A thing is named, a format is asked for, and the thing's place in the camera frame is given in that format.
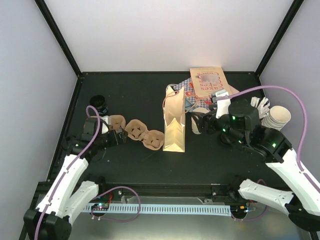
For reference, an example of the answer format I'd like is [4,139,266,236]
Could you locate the black lid right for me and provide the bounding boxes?
[219,132,236,147]

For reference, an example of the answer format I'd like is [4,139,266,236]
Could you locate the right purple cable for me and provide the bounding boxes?
[217,85,320,193]

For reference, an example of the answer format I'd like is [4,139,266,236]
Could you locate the white stirrer packets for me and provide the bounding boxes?
[250,97,271,119]

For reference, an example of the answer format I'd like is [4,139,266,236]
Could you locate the brown pulp cup carrier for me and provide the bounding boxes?
[125,119,165,151]

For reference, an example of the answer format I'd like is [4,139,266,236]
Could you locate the kraft paper bag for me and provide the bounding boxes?
[162,85,186,153]

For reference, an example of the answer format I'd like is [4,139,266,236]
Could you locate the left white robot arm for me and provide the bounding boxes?
[23,115,128,240]

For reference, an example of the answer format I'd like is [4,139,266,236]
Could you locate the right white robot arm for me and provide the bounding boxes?
[191,100,320,232]

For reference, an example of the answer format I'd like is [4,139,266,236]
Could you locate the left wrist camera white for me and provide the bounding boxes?
[100,116,111,134]

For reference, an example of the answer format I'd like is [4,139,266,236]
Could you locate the pink cakes paper bag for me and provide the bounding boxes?
[189,67,239,98]

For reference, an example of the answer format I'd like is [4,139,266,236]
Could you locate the small circuit board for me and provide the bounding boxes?
[91,203,110,211]

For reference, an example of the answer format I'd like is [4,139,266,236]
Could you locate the blue checkered paper bag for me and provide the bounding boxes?
[171,77,213,112]

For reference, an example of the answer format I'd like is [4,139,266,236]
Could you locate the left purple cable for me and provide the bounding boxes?
[33,105,102,240]

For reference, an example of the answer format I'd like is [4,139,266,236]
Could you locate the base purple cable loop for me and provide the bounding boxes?
[90,185,142,223]

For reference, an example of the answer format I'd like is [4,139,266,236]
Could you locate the light blue cable duct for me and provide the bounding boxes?
[82,203,231,217]

